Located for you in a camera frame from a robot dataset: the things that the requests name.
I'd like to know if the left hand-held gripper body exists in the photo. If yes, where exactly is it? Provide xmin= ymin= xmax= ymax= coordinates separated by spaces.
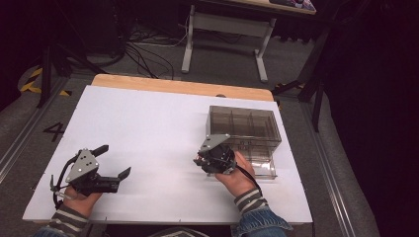
xmin=65 ymin=148 xmax=122 ymax=198

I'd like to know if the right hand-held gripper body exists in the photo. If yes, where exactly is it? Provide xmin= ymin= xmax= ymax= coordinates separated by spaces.
xmin=197 ymin=132 xmax=238 ymax=176

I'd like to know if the person's right hand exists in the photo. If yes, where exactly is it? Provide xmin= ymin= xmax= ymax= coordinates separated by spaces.
xmin=214 ymin=150 xmax=262 ymax=198

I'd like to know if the person's left hand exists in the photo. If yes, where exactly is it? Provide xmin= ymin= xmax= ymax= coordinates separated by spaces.
xmin=61 ymin=185 xmax=104 ymax=219

